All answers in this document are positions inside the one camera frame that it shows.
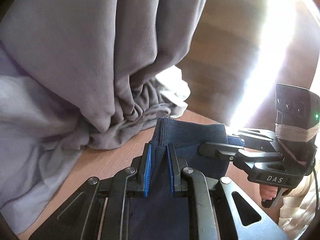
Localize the navy blue pants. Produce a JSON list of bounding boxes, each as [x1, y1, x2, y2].
[[126, 117, 232, 240]]

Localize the grey hanging garment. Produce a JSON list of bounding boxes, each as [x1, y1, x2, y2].
[[1, 0, 206, 150]]

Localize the black camera box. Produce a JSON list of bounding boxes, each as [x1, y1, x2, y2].
[[275, 83, 319, 165]]

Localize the lavender hanging garment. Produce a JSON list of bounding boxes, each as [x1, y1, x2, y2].
[[1, 49, 89, 234]]

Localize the white hanging garment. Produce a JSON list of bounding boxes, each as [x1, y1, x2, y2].
[[155, 65, 191, 118]]

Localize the person's right hand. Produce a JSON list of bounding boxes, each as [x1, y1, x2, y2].
[[259, 184, 278, 200]]

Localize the black cable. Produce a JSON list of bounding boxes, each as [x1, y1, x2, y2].
[[311, 164, 320, 212]]

